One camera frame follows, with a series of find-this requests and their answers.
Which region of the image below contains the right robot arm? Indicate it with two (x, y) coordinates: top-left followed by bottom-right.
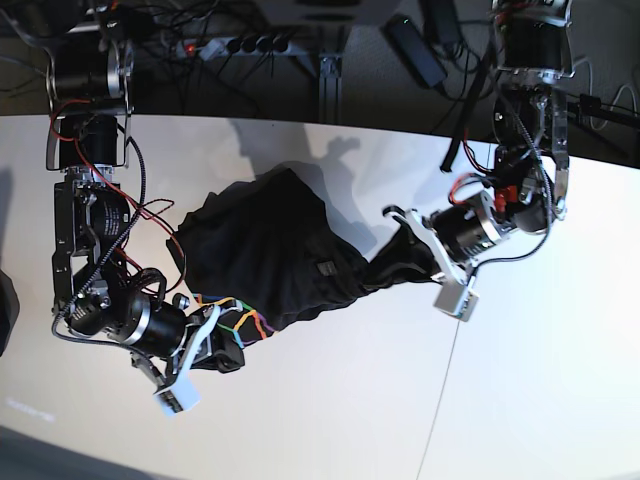
(46, 1), (244, 410)

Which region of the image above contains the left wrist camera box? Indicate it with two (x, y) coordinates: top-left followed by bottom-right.
(434, 281), (479, 322)

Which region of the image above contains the dark grey T-shirt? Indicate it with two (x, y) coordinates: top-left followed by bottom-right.
(166, 169), (413, 350)

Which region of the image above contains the grey power strip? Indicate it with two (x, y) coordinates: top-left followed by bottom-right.
(163, 35), (298, 61)

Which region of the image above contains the black object at left edge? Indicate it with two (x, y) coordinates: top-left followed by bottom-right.
(0, 272), (20, 355)

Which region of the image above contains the black power adapter brick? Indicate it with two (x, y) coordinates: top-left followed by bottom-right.
(383, 14), (447, 89)

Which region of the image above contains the black tripod stand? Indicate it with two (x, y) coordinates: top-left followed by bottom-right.
(567, 94), (639, 130)

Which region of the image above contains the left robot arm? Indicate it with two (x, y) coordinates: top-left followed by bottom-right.
(368, 1), (574, 289)

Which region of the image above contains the grey cable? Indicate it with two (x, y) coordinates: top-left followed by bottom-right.
(569, 49), (640, 146)

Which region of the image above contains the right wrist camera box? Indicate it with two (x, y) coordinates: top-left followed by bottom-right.
(153, 377), (201, 417)

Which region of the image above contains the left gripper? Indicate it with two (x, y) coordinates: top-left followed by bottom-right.
(382, 192), (515, 295)

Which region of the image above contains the aluminium frame post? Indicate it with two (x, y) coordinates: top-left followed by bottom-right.
(291, 25), (354, 125)

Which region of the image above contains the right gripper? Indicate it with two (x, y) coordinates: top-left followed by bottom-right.
(119, 294), (245, 391)

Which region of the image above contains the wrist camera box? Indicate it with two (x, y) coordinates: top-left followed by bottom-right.
(434, 281), (479, 322)
(153, 377), (201, 417)

